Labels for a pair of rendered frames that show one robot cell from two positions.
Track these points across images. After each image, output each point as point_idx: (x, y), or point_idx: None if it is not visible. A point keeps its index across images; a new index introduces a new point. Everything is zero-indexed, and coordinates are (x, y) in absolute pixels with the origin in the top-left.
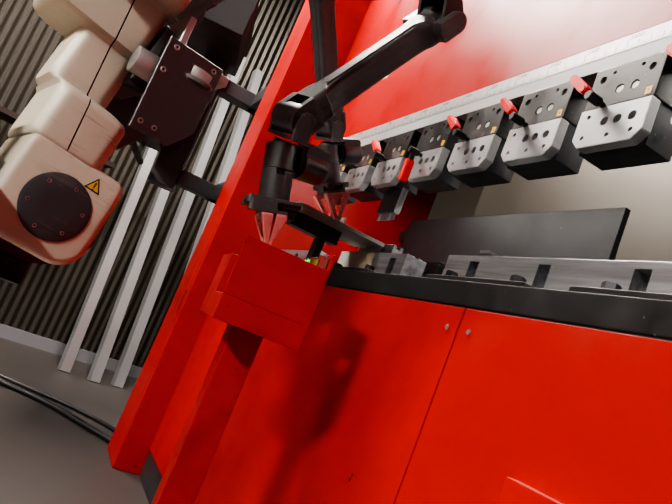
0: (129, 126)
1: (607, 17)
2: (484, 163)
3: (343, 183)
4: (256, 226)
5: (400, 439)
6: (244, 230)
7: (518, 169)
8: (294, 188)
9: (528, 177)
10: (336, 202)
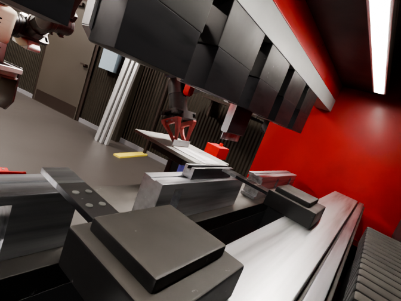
0: (7, 95)
1: None
2: (87, 33)
3: (171, 109)
4: (280, 154)
5: None
6: (272, 157)
7: (27, 12)
8: (309, 125)
9: (48, 18)
10: (191, 127)
